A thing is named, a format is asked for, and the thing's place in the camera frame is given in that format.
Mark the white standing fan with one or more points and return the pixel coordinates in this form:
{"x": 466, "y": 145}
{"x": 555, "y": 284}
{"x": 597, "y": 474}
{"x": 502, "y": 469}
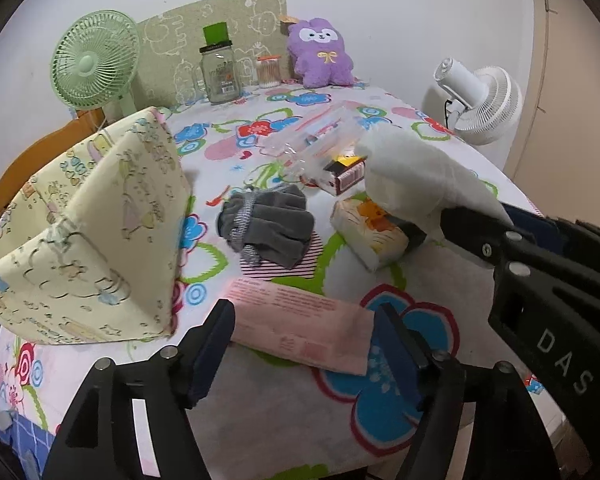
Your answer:
{"x": 486, "y": 103}

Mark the green desk fan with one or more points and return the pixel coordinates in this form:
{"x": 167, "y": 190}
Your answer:
{"x": 96, "y": 61}

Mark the pink paper packet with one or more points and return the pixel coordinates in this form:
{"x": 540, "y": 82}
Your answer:
{"x": 301, "y": 326}

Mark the cartoon card box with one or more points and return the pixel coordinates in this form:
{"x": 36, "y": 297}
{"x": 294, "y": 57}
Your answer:
{"x": 340, "y": 175}

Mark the orange print tissue pack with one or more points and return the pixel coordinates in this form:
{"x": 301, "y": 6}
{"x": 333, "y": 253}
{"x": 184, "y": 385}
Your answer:
{"x": 370, "y": 233}

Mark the glass mason jar mug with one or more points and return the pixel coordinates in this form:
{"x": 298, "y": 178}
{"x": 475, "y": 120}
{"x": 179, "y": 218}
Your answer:
{"x": 219, "y": 72}

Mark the purple plush bunny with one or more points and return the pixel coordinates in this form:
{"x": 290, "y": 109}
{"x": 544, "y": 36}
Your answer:
{"x": 318, "y": 54}

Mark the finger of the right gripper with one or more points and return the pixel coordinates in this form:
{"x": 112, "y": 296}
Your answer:
{"x": 478, "y": 236}
{"x": 535, "y": 227}

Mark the clear plastic pen case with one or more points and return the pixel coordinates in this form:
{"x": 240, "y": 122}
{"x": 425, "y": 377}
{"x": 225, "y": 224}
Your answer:
{"x": 307, "y": 147}

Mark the small orange-lid jar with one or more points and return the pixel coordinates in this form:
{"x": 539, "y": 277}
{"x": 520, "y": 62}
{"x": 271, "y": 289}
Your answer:
{"x": 268, "y": 71}

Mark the floral tablecloth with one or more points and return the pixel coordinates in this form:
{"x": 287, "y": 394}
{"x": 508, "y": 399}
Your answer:
{"x": 265, "y": 417}

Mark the green cup on jar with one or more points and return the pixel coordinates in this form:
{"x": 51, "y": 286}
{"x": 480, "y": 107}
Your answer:
{"x": 216, "y": 33}

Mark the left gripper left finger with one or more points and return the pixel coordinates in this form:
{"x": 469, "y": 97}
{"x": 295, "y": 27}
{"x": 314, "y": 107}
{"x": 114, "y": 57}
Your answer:
{"x": 97, "y": 438}

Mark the grey gloves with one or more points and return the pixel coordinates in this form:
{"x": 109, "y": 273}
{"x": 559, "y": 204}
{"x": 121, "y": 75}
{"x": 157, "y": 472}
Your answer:
{"x": 270, "y": 225}

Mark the green patterned board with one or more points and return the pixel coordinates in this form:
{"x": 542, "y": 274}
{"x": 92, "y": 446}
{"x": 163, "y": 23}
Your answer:
{"x": 168, "y": 73}

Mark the beige door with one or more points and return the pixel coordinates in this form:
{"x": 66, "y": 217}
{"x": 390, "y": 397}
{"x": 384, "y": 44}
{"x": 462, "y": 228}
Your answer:
{"x": 555, "y": 157}

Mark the white cloth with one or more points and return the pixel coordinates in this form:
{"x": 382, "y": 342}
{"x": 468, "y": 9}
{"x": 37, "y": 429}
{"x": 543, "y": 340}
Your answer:
{"x": 415, "y": 181}

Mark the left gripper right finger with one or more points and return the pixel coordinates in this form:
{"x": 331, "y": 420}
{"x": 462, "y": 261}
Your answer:
{"x": 509, "y": 440}

